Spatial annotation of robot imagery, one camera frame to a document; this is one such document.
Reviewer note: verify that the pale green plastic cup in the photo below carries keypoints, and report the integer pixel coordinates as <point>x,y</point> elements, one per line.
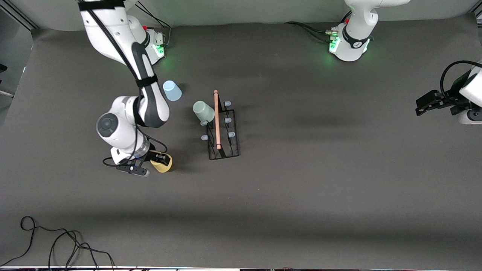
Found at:
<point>202,110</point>

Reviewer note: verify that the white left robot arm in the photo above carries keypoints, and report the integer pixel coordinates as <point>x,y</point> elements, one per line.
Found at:
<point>354,49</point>

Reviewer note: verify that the small black bracket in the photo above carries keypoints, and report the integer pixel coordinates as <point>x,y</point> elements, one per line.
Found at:
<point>3,68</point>

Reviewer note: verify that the dark grey table mat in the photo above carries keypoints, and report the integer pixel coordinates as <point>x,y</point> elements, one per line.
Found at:
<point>301,207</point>

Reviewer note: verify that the thin white rod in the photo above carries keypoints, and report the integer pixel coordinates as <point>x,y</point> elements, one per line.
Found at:
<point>6,93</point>

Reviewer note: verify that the yellow plastic cup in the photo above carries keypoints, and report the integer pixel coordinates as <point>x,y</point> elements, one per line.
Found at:
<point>163,169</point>

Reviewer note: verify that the dark aluminium frame rail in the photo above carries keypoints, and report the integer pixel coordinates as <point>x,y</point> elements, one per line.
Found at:
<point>19,15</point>
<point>477,14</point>

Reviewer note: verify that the light blue plastic cup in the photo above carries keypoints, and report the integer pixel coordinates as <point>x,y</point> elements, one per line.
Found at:
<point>172,92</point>

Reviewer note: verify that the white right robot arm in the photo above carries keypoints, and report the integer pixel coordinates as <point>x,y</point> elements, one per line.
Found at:
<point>120,131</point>

